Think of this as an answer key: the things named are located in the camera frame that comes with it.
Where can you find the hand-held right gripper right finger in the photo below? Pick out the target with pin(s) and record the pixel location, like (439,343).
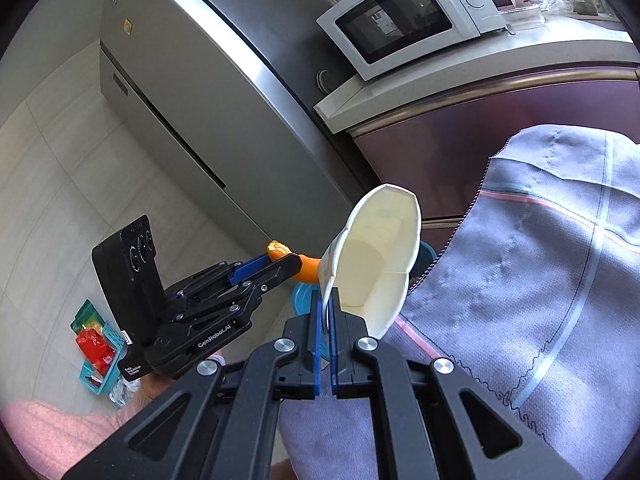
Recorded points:
(334,360)

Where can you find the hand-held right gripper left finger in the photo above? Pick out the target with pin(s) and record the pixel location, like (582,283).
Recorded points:
(315,350)

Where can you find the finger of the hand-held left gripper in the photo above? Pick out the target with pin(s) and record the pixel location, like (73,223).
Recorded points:
(247,267)
(275,270)

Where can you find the orange peel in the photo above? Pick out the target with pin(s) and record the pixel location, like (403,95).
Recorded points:
(310,270)

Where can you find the teal waste bin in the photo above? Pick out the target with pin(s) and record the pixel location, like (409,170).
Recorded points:
(302,300)

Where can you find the large blue dotted paper cup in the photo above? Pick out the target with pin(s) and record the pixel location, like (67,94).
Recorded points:
(370,270)

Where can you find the large teal floor basket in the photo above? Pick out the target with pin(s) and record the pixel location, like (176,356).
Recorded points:
(112,335)

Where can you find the green snack packet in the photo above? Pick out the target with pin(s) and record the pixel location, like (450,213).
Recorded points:
(86,319)

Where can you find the red snack packet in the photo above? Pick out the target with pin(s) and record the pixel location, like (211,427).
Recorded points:
(95,350)

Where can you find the small teal floor basket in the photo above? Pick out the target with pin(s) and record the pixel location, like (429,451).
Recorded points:
(97,385)

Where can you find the white plastic bag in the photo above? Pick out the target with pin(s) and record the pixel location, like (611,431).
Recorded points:
(120,392)

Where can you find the grey refrigerator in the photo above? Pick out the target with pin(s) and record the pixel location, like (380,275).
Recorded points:
(200,85)

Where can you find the round grey disc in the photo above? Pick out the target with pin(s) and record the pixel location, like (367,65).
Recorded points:
(323,81)

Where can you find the checked grey tablecloth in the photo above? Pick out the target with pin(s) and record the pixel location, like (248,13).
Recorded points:
(525,285)

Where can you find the kitchen counter with purple cabinets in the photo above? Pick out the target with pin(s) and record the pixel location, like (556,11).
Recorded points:
(450,135)

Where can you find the white microwave oven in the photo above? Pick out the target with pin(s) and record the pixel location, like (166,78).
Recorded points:
(395,15)

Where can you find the glass bowl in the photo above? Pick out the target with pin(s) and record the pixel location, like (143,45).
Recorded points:
(525,16)

